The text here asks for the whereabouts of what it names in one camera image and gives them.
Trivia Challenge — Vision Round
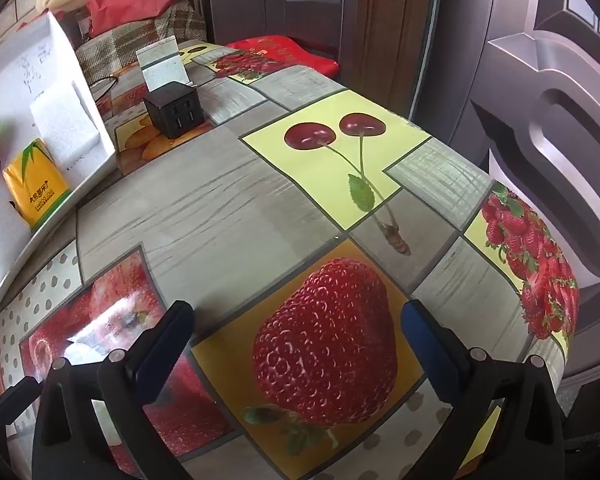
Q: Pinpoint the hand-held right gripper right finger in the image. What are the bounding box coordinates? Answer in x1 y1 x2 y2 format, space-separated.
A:
400 300 566 480

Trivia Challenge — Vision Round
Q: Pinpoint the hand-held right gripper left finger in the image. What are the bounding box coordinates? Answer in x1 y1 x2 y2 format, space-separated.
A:
32 300 196 480

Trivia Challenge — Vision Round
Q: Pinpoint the white foam block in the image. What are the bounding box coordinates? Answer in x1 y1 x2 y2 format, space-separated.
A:
30 80 106 161

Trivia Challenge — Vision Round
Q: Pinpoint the white rectangular tray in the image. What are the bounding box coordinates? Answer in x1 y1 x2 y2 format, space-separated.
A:
0 10 118 286

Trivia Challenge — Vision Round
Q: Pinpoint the fruit print tablecloth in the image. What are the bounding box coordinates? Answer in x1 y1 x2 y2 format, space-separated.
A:
0 40 581 480

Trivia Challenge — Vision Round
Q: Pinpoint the yellow green drink carton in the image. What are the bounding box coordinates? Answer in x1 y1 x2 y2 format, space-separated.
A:
2 137 73 233

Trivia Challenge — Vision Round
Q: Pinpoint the black cube power socket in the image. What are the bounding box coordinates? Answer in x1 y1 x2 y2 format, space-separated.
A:
143 82 213 139

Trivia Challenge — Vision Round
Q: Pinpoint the grey white card stand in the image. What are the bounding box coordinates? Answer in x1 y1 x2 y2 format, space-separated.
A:
136 37 191 93

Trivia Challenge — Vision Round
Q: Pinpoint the brown panelled door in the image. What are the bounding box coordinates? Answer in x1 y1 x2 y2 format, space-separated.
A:
410 0 600 411
180 0 363 68

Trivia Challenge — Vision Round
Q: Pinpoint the red glossy cushion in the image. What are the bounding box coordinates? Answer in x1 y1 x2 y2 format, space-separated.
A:
227 35 339 79

